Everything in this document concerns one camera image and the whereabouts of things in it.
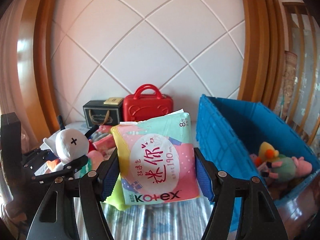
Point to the white duck plush orange bow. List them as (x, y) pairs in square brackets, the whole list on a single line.
[(266, 153)]

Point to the blue plastic storage crate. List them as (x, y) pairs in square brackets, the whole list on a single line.
[(228, 131)]

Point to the dark green gift box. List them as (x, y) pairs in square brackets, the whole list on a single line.
[(97, 113)]

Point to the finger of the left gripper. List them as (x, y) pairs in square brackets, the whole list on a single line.
[(68, 170), (36, 157)]

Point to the white rabbit plush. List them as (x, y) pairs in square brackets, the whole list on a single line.
[(70, 144)]

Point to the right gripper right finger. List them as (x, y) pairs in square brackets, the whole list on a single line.
[(258, 216)]

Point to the Kotex sanitary pad pack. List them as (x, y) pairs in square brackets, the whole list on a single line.
[(157, 160)]

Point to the red toy suitcase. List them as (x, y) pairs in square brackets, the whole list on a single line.
[(146, 103)]

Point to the small gold box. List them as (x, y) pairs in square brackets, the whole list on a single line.
[(113, 101)]

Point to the pink pig plush teal dress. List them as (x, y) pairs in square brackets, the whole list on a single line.
[(287, 169)]

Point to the wooden headboard frame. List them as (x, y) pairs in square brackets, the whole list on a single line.
[(34, 67)]

